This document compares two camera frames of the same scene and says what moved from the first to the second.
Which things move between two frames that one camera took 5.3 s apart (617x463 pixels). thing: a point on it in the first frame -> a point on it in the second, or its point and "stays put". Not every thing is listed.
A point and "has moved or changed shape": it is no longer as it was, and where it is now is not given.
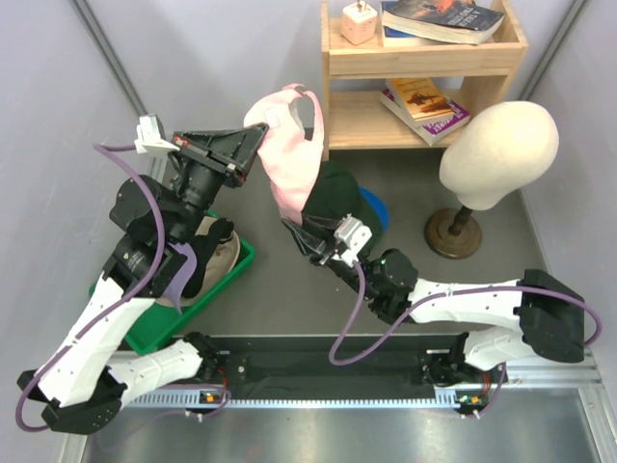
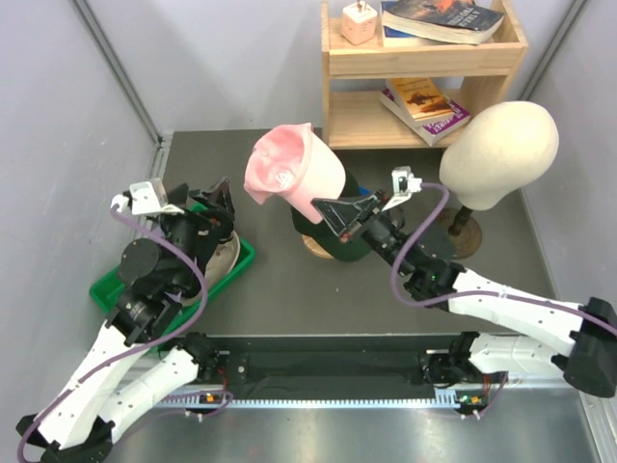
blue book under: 392,38 stays put
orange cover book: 419,96 stays put
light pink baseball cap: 291,159 has moved or changed shape
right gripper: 312,245 -> 340,215
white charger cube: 359,22 stays put
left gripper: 229,154 -> 220,196
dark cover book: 455,20 stays put
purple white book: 429,132 stays put
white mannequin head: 500,150 stays put
